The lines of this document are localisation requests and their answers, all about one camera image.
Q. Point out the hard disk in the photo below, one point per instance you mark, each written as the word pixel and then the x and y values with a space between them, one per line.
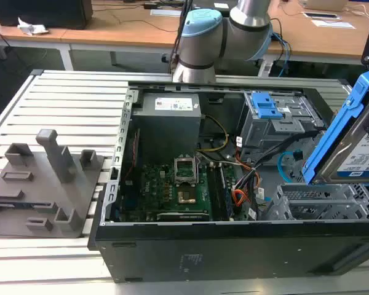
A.
pixel 341 147

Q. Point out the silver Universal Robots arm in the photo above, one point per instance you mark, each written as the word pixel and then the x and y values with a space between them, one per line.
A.
pixel 200 46

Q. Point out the grey metal disk bay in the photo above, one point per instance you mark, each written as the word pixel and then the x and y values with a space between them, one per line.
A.
pixel 313 202

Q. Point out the flat white paper sheet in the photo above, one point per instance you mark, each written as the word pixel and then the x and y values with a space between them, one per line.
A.
pixel 332 24

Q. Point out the blue plastic drive latch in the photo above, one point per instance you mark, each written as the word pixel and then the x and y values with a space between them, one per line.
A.
pixel 266 106

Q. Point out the grey metal drive cage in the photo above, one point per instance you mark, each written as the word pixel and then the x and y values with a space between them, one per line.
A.
pixel 258 135

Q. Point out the thin metal locking lever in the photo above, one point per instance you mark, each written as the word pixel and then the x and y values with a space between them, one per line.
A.
pixel 197 172

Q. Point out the grey power supply unit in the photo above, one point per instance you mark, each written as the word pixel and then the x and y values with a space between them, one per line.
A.
pixel 166 132

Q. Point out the CPU socket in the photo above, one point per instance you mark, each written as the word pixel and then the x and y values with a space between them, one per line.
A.
pixel 186 197

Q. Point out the black open PC case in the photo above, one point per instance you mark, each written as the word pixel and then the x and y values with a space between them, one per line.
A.
pixel 233 255

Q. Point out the wooden desk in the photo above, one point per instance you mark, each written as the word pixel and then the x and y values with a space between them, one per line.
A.
pixel 110 27

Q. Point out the green motherboard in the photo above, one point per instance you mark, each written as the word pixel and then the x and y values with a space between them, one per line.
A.
pixel 153 190

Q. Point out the black box on desk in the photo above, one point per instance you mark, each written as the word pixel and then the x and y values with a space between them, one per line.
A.
pixel 43 12

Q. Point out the crumpled white paper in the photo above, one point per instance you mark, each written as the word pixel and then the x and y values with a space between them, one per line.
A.
pixel 30 28

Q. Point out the grey parts rack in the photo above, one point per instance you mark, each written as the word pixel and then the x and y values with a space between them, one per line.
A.
pixel 34 184

